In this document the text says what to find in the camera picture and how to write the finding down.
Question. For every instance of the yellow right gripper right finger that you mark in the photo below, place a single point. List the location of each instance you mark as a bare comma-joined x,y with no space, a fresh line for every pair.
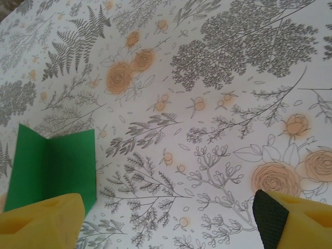
298,225

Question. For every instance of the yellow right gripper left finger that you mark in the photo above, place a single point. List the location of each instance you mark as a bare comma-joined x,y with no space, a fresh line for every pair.
39,225

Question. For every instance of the green square paper sheet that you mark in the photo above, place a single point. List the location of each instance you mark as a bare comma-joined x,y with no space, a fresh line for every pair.
52,168

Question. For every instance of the floral patterned table cover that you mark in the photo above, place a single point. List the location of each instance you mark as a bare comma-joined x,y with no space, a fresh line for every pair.
207,103

